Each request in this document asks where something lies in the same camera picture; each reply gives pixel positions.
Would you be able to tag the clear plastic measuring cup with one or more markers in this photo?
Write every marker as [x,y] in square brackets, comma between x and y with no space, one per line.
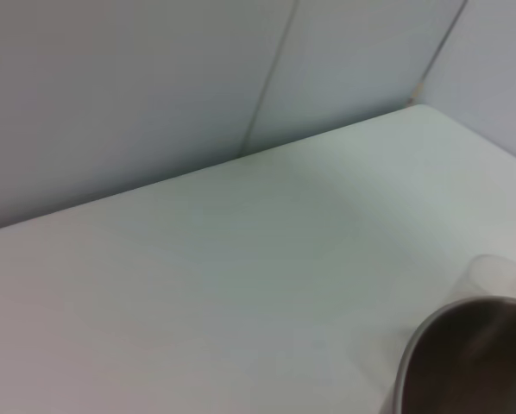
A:
[493,280]

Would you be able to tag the stainless steel mixing bowl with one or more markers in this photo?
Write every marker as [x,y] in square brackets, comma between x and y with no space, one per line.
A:
[473,358]

